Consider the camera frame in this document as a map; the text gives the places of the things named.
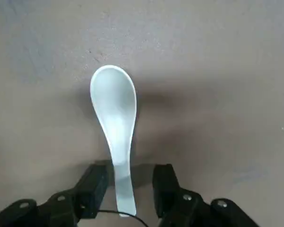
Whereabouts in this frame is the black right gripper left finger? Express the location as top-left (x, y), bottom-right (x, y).
top-left (0, 164), bottom-right (109, 227)

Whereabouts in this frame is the thin black cable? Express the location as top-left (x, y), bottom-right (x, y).
top-left (97, 209), bottom-right (149, 227)

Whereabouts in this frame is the white ceramic soup spoon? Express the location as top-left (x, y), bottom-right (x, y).
top-left (89, 65), bottom-right (137, 218)

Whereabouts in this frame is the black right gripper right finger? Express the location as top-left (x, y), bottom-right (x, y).
top-left (152, 163), bottom-right (283, 227)

